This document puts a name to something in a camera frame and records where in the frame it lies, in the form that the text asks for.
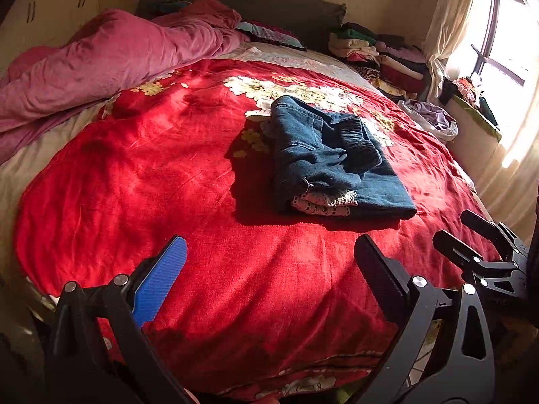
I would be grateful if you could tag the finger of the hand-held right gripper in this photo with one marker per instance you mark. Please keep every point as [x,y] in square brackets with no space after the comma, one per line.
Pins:
[484,225]
[457,250]

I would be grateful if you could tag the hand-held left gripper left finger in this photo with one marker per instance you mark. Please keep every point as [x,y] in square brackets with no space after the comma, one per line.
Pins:
[162,277]

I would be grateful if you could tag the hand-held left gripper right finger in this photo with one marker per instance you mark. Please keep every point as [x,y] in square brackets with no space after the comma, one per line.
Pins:
[381,271]

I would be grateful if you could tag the blue jeans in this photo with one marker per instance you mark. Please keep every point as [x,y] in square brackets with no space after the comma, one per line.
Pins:
[320,151]

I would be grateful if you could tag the red floral blanket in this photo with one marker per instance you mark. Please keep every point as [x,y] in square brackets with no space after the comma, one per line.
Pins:
[168,176]

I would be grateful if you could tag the white plastic bag of clothes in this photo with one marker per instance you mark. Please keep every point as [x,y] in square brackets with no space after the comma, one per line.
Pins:
[433,118]

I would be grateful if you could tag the heap of small cloths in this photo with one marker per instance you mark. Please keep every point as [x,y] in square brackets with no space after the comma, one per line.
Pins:
[465,86]

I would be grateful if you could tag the pile of folded clothes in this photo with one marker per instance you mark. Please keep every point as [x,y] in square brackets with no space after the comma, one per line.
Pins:
[391,63]

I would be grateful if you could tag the window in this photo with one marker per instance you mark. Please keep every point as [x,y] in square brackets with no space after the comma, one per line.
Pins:
[509,25]

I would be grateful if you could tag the cream curtain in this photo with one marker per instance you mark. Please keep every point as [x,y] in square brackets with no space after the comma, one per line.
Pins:
[450,21]

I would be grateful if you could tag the pink duvet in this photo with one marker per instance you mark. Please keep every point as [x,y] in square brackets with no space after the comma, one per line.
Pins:
[105,59]

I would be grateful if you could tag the white patterned bed sheet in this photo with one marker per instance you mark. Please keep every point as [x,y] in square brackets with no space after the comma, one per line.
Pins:
[269,52]

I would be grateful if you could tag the purple teal pillow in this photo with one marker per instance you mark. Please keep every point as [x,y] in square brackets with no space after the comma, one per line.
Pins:
[269,33]

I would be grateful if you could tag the dark grey headboard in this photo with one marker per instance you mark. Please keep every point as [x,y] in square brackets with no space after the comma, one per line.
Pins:
[273,8]

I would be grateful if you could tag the cream wardrobe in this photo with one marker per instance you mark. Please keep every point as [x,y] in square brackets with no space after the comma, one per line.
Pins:
[50,12]

